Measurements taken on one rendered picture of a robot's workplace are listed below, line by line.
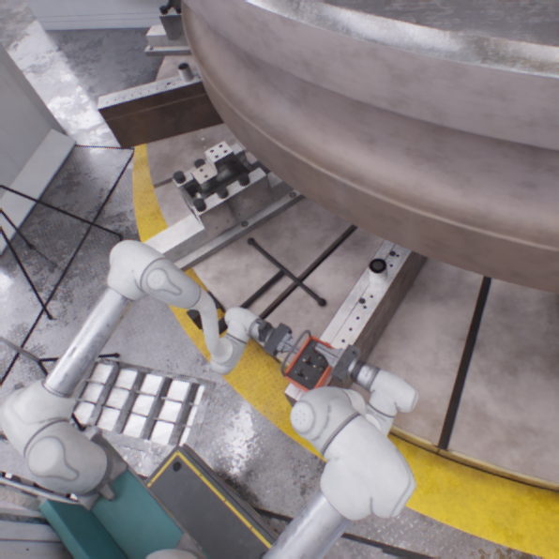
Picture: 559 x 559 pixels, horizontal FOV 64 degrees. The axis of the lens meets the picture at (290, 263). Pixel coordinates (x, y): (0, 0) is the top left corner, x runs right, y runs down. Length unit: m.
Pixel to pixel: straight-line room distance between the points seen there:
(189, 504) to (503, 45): 2.05
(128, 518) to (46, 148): 3.43
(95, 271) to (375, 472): 2.76
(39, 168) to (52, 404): 3.00
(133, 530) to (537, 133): 1.63
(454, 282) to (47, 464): 1.94
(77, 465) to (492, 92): 1.53
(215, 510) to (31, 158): 3.25
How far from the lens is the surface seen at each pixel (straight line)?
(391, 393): 1.62
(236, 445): 2.59
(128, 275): 1.54
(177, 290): 1.45
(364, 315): 1.96
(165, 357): 2.89
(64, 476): 1.57
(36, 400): 1.66
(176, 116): 3.49
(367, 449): 1.06
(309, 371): 1.77
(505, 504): 2.53
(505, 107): 1.33
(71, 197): 4.09
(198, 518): 2.26
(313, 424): 1.07
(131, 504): 1.70
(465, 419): 2.24
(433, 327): 2.37
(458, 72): 1.31
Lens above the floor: 2.45
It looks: 56 degrees down
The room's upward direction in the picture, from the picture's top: 17 degrees counter-clockwise
